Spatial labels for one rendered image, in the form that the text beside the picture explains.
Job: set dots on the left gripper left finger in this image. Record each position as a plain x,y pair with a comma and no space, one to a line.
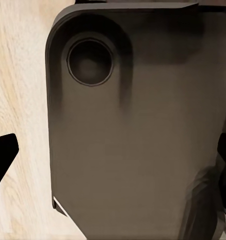
9,149

